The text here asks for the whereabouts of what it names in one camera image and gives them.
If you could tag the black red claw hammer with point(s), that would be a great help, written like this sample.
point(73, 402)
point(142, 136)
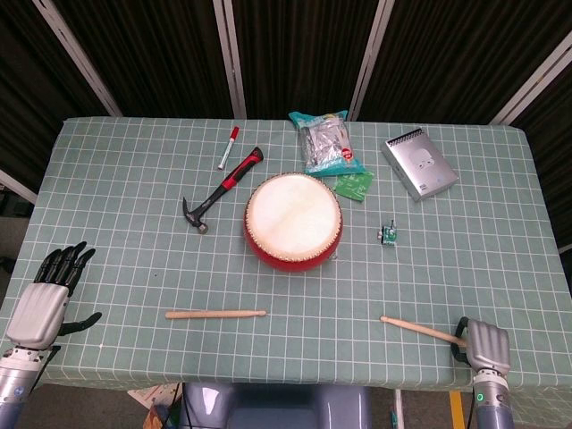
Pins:
point(223, 185)

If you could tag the yellow floor tape strip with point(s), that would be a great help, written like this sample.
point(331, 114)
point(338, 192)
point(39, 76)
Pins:
point(456, 411)

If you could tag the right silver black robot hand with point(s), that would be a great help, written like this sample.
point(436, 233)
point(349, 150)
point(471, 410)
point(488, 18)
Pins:
point(489, 346)

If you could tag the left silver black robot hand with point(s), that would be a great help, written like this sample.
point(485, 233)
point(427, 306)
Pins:
point(38, 313)

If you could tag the teal clear snack bag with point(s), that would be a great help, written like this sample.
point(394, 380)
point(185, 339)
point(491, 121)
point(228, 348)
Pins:
point(324, 143)

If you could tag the red drum with white skin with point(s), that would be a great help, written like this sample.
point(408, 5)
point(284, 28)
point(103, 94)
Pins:
point(292, 214)

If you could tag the white partition frame post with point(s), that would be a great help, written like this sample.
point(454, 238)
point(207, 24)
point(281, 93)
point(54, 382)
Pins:
point(18, 187)
point(536, 84)
point(371, 58)
point(230, 58)
point(78, 58)

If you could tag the small green packet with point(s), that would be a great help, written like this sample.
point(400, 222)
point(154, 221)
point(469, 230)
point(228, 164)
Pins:
point(355, 185)

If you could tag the red white marker pen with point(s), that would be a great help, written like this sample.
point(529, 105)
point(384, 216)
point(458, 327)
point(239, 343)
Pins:
point(228, 149)

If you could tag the light wooden drumstick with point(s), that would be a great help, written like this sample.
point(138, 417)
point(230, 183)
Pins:
point(420, 330)
point(214, 314)

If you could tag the small green toy car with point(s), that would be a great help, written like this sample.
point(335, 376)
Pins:
point(389, 234)

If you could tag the silver product box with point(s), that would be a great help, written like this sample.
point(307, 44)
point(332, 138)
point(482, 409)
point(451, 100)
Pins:
point(420, 165)

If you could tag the blue-grey robot torso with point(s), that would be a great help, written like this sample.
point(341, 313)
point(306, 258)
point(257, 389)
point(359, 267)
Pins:
point(277, 406)

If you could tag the dark ribbed partition panel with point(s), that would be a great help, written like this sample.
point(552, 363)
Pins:
point(304, 53)
point(27, 89)
point(156, 58)
point(469, 44)
point(554, 134)

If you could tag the white printed paper sheet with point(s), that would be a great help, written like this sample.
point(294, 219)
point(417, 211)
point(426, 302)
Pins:
point(149, 395)

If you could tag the white table leg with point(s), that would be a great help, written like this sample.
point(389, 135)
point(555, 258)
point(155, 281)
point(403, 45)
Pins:
point(398, 409)

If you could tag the green grid tablecloth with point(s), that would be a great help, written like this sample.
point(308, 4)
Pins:
point(268, 286)

